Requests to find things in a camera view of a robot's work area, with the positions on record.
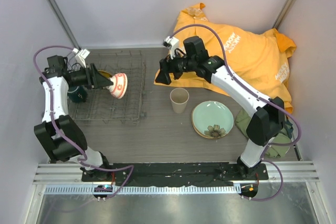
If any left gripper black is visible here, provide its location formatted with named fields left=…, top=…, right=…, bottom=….
left=69, top=63, right=113, bottom=90

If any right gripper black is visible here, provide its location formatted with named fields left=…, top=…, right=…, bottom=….
left=155, top=49, right=196, bottom=86

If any yellow patterned plate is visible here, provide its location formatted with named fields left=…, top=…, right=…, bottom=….
left=98, top=70, right=112, bottom=79

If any white orange patterned bowl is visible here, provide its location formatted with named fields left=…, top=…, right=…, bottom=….
left=107, top=73, right=128, bottom=99

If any beige tall cup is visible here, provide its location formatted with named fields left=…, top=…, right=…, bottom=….
left=170, top=88, right=190, bottom=114

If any light green flower plate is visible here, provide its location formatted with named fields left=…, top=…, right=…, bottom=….
left=191, top=100, right=234, bottom=138

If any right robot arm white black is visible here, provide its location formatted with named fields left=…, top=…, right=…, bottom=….
left=155, top=36, right=285, bottom=179

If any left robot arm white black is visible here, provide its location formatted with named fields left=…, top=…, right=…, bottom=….
left=34, top=55, right=114, bottom=182

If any dark green mug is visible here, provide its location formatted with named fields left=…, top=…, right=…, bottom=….
left=67, top=86, right=88, bottom=103

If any yellow Mickey Mouse shirt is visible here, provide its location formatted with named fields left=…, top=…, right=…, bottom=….
left=153, top=3, right=297, bottom=116

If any olive green cloth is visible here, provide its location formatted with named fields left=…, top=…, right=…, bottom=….
left=235, top=108, right=295, bottom=158

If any wire dish rack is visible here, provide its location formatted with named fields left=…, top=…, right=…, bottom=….
left=67, top=51, right=145, bottom=123

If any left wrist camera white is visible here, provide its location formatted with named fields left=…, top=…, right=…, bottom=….
left=72, top=48, right=90, bottom=68

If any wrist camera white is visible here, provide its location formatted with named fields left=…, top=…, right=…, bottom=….
left=72, top=48, right=90, bottom=68
left=162, top=36, right=180, bottom=59

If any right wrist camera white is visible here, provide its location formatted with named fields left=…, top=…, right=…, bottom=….
left=162, top=36, right=180, bottom=59

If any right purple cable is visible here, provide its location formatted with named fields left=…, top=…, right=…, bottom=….
left=170, top=24, right=302, bottom=201

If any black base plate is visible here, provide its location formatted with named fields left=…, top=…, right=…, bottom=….
left=81, top=162, right=269, bottom=187

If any slotted cable duct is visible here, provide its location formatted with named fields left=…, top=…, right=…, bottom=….
left=44, top=184, right=241, bottom=195

